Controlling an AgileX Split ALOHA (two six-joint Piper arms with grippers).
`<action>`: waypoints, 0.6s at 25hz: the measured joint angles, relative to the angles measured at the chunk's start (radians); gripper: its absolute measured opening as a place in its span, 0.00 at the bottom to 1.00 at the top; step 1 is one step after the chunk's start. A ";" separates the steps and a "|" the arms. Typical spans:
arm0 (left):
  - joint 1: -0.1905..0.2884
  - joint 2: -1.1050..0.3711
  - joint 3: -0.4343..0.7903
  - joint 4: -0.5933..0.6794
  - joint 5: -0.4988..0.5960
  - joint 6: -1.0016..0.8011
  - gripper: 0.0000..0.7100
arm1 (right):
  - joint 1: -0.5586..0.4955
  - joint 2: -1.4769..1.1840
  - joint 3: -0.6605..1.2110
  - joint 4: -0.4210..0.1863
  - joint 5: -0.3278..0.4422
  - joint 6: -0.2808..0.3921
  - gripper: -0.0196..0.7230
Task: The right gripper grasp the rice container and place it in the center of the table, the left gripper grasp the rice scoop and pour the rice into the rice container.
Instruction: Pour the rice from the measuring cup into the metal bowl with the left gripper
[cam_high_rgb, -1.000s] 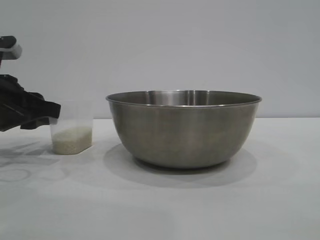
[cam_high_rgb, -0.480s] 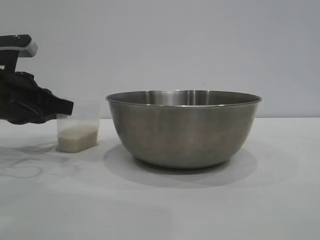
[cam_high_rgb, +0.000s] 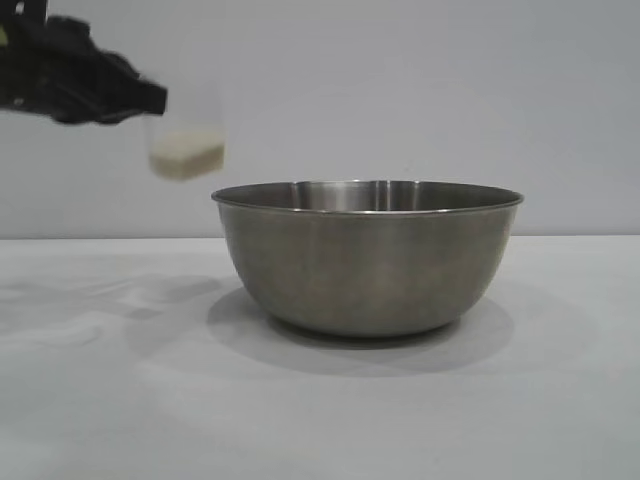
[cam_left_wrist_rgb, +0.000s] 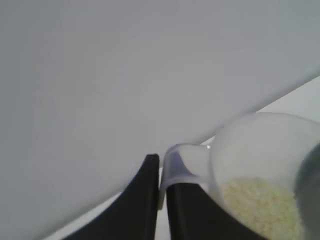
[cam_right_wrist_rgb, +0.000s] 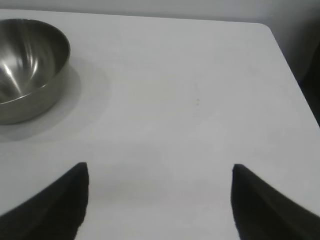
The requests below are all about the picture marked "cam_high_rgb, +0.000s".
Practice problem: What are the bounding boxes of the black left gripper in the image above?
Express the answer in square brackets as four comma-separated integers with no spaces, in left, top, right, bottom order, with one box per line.
[0,17,169,127]

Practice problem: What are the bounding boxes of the translucent plastic measuring cup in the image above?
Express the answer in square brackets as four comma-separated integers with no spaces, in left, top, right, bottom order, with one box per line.
[144,92,226,182]

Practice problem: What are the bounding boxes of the white uncooked rice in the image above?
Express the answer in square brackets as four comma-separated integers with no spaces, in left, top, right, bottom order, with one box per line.
[148,128,225,182]

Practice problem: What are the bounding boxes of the stainless steel mixing bowl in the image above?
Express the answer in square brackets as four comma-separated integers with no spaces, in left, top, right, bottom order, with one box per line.
[210,179,526,342]

